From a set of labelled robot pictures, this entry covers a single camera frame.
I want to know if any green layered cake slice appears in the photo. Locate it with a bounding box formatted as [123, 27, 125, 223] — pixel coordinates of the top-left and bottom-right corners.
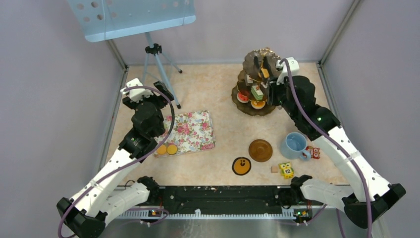
[251, 85, 264, 101]

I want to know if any round biscuit cookie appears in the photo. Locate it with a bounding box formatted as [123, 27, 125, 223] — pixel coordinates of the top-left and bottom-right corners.
[259, 68, 270, 79]

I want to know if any orange fruit tart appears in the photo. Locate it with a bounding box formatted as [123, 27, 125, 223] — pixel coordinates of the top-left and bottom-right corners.
[251, 100, 266, 110]

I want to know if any white cake slice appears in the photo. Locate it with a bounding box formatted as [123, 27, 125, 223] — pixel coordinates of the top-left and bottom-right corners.
[246, 74, 253, 85]

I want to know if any red sprinkled donut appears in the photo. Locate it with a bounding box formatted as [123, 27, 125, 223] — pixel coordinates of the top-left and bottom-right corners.
[236, 92, 249, 104]

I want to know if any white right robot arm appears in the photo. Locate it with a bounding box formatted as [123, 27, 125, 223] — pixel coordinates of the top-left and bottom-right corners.
[263, 76, 406, 229]

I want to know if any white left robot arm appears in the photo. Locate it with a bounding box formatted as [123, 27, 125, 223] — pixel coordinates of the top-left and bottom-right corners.
[56, 79, 175, 238]

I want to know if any three-tier smoked glass stand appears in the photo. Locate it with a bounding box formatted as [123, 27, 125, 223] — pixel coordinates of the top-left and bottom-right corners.
[231, 47, 281, 117]

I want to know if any patterned yellow biscuit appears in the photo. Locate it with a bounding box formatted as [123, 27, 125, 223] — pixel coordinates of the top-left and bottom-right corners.
[156, 145, 167, 155]

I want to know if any floral serving tray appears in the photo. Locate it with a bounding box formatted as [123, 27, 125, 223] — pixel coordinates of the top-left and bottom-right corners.
[154, 110, 215, 158]

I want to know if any blue mug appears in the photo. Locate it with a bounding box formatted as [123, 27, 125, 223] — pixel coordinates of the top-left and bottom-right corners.
[280, 132, 312, 161]

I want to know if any brown round saucer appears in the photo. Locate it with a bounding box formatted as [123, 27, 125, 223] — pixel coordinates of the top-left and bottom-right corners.
[248, 139, 273, 163]

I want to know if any red owl toy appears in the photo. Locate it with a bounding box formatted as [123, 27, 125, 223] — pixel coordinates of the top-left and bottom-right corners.
[306, 146, 320, 159]

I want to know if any small wooden cube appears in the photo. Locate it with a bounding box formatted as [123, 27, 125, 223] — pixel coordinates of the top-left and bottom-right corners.
[270, 166, 279, 174]

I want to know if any owl number block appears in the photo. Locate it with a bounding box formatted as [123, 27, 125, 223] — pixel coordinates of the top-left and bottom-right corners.
[278, 162, 294, 179]

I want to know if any smiley face coaster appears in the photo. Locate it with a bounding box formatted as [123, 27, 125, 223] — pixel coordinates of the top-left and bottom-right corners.
[231, 157, 252, 176]

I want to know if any light blue music stand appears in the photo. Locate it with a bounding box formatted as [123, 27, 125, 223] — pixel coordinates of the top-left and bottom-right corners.
[68, 0, 196, 93]

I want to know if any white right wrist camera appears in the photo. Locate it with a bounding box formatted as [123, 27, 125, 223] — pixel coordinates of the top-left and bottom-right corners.
[276, 57, 300, 85]

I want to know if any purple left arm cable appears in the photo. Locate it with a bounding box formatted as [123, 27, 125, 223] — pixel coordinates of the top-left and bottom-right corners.
[57, 86, 176, 238]

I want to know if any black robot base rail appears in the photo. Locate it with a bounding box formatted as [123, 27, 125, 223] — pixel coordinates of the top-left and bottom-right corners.
[139, 185, 312, 217]

